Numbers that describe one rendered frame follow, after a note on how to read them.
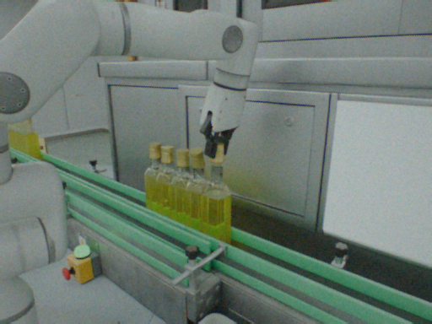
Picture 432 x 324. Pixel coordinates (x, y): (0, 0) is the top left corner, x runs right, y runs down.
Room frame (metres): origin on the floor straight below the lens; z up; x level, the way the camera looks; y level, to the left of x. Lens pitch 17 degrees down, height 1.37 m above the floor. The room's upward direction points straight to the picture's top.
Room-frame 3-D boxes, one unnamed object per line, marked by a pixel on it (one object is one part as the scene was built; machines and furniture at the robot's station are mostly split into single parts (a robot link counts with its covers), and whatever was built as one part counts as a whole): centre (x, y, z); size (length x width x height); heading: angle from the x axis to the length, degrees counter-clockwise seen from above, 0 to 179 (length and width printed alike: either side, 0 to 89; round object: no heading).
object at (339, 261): (0.58, -0.28, 0.94); 0.07 x 0.04 x 0.13; 140
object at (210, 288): (0.59, 0.02, 0.85); 0.09 x 0.04 x 0.07; 140
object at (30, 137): (1.48, 0.92, 1.02); 0.06 x 0.06 x 0.28; 50
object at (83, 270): (0.80, 0.41, 0.79); 0.07 x 0.07 x 0.07; 50
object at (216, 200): (0.71, 0.00, 0.99); 0.06 x 0.06 x 0.21; 50
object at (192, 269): (0.58, 0.03, 0.95); 0.17 x 0.03 x 0.12; 140
